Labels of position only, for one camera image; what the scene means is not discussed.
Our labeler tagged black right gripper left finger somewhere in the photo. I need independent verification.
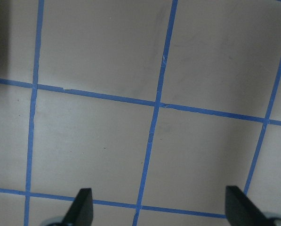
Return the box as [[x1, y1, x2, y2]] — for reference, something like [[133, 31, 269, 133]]
[[60, 188, 94, 226]]

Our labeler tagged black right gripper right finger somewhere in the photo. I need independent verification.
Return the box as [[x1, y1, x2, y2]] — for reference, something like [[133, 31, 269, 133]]
[[225, 186, 268, 226]]

